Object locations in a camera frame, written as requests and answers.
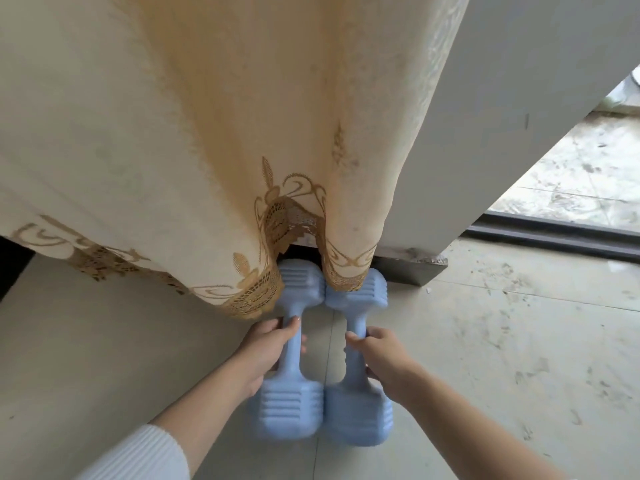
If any person's right hand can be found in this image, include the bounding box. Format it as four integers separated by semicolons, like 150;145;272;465
343;327;416;403

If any person's left hand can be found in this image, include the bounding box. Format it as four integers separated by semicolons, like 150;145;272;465
235;316;309;395

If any light blue dumbbell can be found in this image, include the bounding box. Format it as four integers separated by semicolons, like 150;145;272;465
322;268;395;448
248;259;326;441

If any person's right forearm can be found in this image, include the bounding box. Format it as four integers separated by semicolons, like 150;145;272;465
389;369;566;480

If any person's left forearm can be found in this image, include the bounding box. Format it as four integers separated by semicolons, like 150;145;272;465
75;364;261;480

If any grey skirting strip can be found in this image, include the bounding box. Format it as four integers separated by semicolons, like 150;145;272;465
375;247;449;285

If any dark sliding door track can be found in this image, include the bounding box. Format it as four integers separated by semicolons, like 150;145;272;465
462;212;640;263

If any beige lace-trimmed curtain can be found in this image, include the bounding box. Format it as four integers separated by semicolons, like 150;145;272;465
0;0;473;321

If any black baseboard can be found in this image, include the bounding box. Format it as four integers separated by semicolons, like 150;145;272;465
0;236;36;301

